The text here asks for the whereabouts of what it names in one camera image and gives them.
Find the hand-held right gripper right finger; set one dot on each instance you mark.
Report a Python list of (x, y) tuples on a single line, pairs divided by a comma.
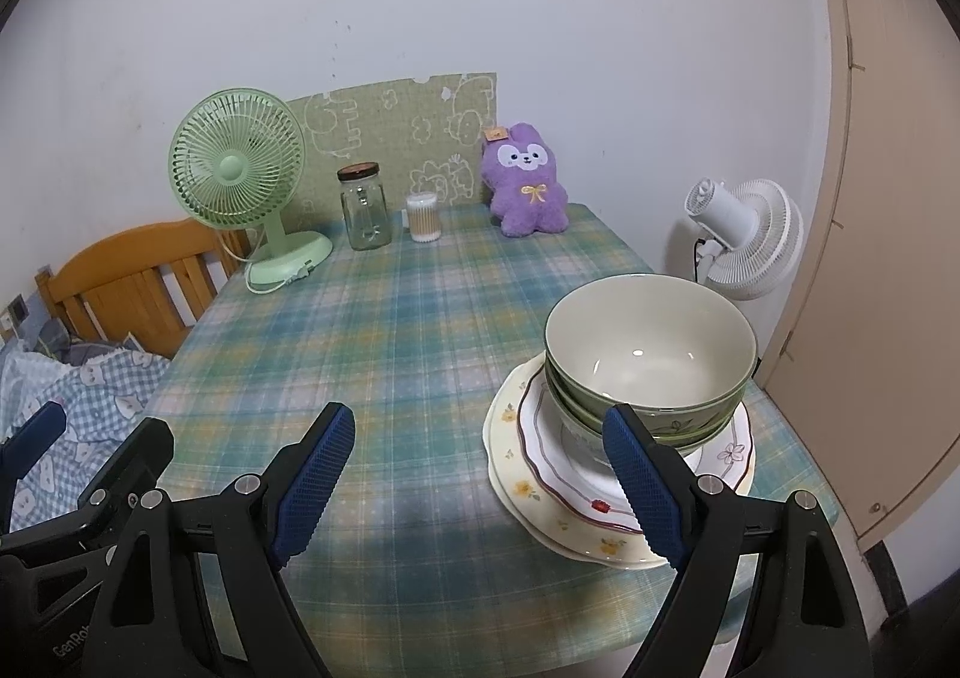
[(645, 490)]

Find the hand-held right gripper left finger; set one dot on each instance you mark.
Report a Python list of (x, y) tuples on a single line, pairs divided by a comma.
[(315, 490)]

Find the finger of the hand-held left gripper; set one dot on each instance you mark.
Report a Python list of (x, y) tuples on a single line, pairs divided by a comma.
[(34, 434), (127, 468)]

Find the green floral ceramic bowl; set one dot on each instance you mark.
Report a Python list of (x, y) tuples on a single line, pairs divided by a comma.
[(720, 415), (652, 325), (697, 439)]

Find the small yellow flower plate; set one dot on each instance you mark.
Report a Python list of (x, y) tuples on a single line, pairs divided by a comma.
[(529, 490)]

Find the large yellow flower plate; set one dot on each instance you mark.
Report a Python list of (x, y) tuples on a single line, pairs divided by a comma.
[(499, 475)]

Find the blue checked printed blanket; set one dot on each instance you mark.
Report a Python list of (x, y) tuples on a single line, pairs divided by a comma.
[(112, 385)]

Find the grey cloth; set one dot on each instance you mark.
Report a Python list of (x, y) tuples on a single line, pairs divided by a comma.
[(67, 348)]

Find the plaid tablecloth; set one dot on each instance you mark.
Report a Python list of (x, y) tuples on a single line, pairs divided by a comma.
[(412, 348)]

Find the wooden bed headboard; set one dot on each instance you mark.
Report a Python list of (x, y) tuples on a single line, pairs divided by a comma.
[(135, 265)]

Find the white clip fan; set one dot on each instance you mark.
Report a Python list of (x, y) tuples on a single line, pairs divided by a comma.
[(757, 250)]

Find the glass jar with dark lid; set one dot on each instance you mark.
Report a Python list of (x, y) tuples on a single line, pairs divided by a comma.
[(365, 220)]

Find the cotton swab container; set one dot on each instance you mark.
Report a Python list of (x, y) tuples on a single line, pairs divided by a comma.
[(424, 220)]

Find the purple plush rabbit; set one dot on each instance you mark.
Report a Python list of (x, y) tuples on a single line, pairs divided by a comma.
[(525, 198)]

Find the beige door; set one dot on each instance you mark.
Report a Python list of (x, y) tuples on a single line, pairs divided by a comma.
[(885, 273)]

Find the green desk fan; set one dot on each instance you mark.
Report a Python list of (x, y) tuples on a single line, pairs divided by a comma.
[(236, 160)]

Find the wall socket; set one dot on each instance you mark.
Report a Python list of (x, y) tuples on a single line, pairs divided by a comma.
[(16, 310)]

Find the green patterned wall sheet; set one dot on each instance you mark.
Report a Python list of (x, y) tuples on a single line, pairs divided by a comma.
[(390, 123)]

